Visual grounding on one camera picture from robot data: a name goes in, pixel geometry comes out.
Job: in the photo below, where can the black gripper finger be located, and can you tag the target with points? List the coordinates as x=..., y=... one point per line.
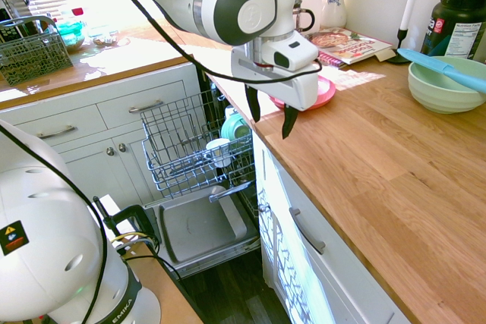
x=289, y=123
x=253, y=106

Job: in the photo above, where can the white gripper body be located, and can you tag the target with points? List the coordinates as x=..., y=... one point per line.
x=300, y=89

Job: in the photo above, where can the pink plate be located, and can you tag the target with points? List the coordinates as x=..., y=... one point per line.
x=326, y=92

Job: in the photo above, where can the steel dishwasher door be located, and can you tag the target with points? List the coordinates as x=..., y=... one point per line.
x=197, y=225

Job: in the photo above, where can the small white cup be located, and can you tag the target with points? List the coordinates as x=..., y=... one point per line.
x=229, y=111

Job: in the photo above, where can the small green bowl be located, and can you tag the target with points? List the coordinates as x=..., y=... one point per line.
x=231, y=126

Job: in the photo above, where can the red white checked book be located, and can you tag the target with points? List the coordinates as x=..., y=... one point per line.
x=332, y=60

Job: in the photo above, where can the glass French press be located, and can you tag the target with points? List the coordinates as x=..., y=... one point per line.
x=300, y=20

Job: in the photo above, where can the food recipe magazine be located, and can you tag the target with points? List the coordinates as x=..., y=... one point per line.
x=353, y=45

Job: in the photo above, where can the white blue floral vase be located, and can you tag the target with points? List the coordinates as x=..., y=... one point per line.
x=334, y=13

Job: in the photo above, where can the metal cabinet knob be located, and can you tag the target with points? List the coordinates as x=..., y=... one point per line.
x=110, y=151
x=122, y=147
x=264, y=208

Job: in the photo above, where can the tan cardboard piece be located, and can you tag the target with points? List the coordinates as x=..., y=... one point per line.
x=384, y=56

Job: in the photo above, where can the black candle holder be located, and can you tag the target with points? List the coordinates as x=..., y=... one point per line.
x=397, y=59

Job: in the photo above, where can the light blue spatula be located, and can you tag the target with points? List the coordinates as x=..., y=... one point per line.
x=421, y=58

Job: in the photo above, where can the large pale green bowl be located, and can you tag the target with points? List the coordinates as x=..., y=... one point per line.
x=436, y=96

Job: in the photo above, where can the black clamp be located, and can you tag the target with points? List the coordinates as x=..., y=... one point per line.
x=129, y=212

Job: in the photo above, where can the small glass dish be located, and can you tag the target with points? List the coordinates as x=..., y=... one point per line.
x=103, y=39

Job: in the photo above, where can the black protein powder tub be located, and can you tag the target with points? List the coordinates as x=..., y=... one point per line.
x=455, y=9

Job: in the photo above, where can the green glass bowl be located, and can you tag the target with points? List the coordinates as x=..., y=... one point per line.
x=71, y=35

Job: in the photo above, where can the small red object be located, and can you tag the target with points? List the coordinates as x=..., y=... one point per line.
x=77, y=11

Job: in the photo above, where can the grey cutlery basket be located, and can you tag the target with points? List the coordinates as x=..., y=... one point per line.
x=34, y=58

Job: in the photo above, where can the silver kitchen appliance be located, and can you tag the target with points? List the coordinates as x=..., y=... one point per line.
x=11, y=1

